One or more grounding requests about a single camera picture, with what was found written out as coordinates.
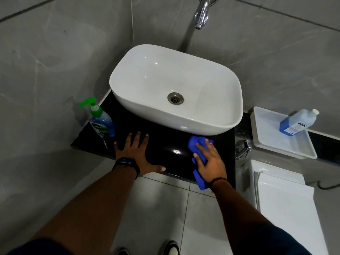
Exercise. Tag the person's left shoe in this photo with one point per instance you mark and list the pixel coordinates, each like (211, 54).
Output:
(122, 251)

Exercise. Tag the person's right hand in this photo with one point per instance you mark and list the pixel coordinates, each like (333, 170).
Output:
(213, 164)

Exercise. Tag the black wrist watch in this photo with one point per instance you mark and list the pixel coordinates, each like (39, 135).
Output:
(127, 164)

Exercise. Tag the chrome wall faucet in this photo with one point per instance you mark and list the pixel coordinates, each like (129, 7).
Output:
(203, 11)

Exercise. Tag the white plastic tray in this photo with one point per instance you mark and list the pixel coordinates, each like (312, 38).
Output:
(279, 135)

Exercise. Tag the person's left forearm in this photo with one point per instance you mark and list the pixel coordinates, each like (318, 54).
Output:
(87, 204)

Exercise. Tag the black thread wristband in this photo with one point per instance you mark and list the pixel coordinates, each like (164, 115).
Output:
(219, 180)

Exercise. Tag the person's left middle finger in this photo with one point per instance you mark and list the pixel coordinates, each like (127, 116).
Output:
(137, 142)

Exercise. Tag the person's left little finger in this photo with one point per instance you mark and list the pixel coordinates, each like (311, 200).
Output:
(117, 148)

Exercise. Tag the green pump soap bottle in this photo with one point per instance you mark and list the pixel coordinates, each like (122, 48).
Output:
(100, 120)

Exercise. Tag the blue cleaner bottle white cap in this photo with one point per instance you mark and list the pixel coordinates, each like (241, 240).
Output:
(297, 124)

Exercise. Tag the black counter slab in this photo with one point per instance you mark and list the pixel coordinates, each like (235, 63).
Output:
(159, 154)

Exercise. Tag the white ceramic wash basin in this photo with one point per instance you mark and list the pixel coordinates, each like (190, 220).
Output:
(175, 87)

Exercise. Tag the person's right thumb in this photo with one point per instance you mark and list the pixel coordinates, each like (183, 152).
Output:
(198, 159)

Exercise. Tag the metal sink drain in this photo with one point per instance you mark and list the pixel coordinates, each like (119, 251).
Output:
(175, 98)

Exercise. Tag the blue cleaning cloth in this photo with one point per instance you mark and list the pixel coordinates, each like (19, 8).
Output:
(199, 150)

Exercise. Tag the person's shoe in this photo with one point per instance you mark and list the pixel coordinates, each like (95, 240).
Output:
(170, 248)
(122, 251)

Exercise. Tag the person's left thumb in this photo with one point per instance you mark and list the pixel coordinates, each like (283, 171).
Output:
(156, 168)

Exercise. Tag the person's left hand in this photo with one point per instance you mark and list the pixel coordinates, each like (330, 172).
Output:
(134, 158)

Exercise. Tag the person's right forearm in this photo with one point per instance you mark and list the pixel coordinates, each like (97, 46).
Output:
(239, 209)

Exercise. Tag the white toilet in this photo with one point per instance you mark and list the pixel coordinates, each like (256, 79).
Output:
(284, 201)

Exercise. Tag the person's right shoe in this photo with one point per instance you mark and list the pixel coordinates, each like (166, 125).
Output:
(170, 248)

